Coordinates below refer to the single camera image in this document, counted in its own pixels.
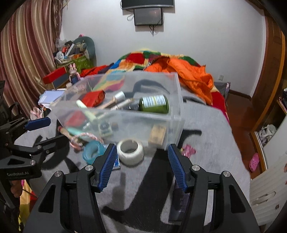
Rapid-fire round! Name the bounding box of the blue max staples box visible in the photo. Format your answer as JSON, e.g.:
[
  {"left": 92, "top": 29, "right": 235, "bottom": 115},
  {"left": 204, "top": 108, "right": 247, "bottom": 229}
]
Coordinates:
[{"left": 112, "top": 155, "right": 121, "bottom": 170}]

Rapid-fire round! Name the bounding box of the beige tube red band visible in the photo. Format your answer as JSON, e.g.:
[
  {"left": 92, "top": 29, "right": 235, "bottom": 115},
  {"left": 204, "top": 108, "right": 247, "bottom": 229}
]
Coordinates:
[{"left": 57, "top": 126, "right": 72, "bottom": 140}]

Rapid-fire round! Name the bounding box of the purple small bottle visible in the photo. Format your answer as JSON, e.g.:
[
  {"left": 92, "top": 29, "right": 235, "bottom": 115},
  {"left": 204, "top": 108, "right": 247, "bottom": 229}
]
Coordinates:
[{"left": 168, "top": 181, "right": 190, "bottom": 223}]

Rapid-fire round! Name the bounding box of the teal green tube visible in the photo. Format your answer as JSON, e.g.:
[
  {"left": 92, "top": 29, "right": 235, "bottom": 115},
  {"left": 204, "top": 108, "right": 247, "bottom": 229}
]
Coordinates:
[{"left": 67, "top": 127, "right": 86, "bottom": 138}]

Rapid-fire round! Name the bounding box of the pink white braided rope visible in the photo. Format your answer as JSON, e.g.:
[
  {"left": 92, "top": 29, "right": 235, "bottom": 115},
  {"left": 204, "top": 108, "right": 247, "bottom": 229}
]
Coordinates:
[{"left": 69, "top": 132, "right": 105, "bottom": 151}]

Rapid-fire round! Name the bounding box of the blue tape roll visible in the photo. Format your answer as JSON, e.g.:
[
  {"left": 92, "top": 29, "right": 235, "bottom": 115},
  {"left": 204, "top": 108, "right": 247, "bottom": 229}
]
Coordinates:
[{"left": 82, "top": 140, "right": 105, "bottom": 165}]

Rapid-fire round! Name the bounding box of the white tape roll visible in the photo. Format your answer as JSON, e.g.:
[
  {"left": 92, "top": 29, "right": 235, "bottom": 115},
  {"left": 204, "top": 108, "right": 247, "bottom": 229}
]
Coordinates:
[{"left": 117, "top": 139, "right": 144, "bottom": 167}]

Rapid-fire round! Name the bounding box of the pale green tube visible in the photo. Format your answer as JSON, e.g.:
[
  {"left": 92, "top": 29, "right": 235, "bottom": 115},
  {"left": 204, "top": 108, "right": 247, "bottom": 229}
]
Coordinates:
[{"left": 76, "top": 99, "right": 99, "bottom": 124}]

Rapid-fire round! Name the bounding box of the mahjong tile box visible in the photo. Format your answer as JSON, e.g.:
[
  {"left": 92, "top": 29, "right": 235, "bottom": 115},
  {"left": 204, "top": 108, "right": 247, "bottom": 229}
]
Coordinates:
[{"left": 98, "top": 121, "right": 113, "bottom": 137}]

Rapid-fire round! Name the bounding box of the tan small box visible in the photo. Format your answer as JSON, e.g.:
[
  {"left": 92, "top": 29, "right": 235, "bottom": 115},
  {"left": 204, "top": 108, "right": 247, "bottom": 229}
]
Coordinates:
[{"left": 148, "top": 124, "right": 166, "bottom": 147}]

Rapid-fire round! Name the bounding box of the red rectangular gift box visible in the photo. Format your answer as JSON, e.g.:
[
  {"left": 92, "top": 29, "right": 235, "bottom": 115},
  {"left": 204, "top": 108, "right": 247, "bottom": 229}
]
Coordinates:
[{"left": 81, "top": 90, "right": 105, "bottom": 107}]

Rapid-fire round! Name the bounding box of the clear plastic storage box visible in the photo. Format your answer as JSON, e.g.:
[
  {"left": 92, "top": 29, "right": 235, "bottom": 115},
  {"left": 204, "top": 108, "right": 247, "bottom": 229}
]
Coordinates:
[{"left": 51, "top": 71, "right": 184, "bottom": 149}]

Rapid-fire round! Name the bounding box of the white cosmetic pen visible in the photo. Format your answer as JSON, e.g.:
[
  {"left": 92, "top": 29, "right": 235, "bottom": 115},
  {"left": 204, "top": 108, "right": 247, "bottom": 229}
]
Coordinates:
[{"left": 110, "top": 98, "right": 134, "bottom": 111}]

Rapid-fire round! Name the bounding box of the beige foundation tube white cap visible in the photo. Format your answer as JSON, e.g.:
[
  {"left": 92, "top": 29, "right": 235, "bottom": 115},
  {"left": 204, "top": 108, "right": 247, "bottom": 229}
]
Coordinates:
[{"left": 96, "top": 91, "right": 126, "bottom": 110}]

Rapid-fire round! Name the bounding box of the green glass spray bottle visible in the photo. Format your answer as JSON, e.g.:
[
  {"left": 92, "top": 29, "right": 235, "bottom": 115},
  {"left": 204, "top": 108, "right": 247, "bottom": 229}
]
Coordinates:
[{"left": 127, "top": 95, "right": 169, "bottom": 114}]

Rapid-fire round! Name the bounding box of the blue white booklet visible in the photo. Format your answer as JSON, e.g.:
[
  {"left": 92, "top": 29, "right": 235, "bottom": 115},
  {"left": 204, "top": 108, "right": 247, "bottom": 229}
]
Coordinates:
[{"left": 38, "top": 90, "right": 65, "bottom": 105}]

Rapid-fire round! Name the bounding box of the pink hair clip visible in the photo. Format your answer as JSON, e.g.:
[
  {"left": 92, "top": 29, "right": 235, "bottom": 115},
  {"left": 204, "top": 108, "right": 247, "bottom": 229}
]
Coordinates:
[{"left": 180, "top": 144, "right": 197, "bottom": 158}]

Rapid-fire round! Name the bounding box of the long red box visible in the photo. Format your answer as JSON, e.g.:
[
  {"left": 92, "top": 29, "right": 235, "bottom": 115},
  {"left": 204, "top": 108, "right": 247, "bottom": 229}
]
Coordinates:
[{"left": 42, "top": 67, "right": 67, "bottom": 84}]

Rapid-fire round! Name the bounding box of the pink bunny toy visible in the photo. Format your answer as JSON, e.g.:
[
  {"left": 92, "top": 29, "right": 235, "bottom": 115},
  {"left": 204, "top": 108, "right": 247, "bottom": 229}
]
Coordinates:
[{"left": 69, "top": 63, "right": 80, "bottom": 85}]

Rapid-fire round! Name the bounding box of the pink croc shoe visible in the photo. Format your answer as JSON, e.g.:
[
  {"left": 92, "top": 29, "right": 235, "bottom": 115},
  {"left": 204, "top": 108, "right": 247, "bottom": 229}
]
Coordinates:
[{"left": 249, "top": 153, "right": 260, "bottom": 172}]

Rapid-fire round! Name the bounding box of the red garment on bed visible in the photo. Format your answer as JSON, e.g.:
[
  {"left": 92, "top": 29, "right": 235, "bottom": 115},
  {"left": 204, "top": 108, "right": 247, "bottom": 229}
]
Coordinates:
[{"left": 80, "top": 65, "right": 107, "bottom": 78}]

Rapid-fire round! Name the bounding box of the green cardboard clutter box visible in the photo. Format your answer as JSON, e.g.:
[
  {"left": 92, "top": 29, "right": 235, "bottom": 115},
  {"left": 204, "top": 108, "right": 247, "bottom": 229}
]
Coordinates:
[{"left": 56, "top": 56, "right": 93, "bottom": 73}]

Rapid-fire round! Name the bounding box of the striped red gold curtain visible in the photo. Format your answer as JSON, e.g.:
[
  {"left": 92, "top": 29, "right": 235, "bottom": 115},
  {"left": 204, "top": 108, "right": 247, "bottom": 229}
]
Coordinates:
[{"left": 1, "top": 1, "right": 64, "bottom": 116}]

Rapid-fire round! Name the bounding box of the white suitcase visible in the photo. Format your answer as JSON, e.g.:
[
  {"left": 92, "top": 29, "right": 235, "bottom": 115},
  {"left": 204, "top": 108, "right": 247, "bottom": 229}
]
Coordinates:
[{"left": 250, "top": 154, "right": 287, "bottom": 226}]

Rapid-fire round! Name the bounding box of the grey neck pillow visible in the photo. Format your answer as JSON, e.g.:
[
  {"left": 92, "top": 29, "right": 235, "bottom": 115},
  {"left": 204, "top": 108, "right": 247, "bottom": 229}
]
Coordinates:
[{"left": 73, "top": 36, "right": 96, "bottom": 66}]

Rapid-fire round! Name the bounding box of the orange down jacket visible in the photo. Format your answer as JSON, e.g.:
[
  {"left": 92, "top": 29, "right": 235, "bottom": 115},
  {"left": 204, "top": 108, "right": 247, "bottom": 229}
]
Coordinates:
[{"left": 144, "top": 57, "right": 214, "bottom": 106}]

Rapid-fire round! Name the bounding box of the colourful patchwork quilt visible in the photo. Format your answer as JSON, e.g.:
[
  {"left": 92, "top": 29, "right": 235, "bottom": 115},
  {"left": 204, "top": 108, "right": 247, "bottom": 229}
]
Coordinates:
[{"left": 98, "top": 51, "right": 228, "bottom": 118}]

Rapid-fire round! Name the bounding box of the wooden wardrobe shelf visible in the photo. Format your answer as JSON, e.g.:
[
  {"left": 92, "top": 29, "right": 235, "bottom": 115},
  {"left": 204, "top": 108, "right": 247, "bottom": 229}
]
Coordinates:
[{"left": 251, "top": 13, "right": 286, "bottom": 172}]

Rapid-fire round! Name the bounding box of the large black wall television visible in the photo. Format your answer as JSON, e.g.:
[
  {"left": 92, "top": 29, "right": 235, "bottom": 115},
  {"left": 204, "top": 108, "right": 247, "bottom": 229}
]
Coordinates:
[{"left": 121, "top": 0, "right": 174, "bottom": 10}]

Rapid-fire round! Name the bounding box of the small black wall monitor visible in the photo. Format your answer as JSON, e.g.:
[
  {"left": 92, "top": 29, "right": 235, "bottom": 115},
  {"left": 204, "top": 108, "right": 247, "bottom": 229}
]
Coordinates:
[{"left": 134, "top": 7, "right": 163, "bottom": 26}]

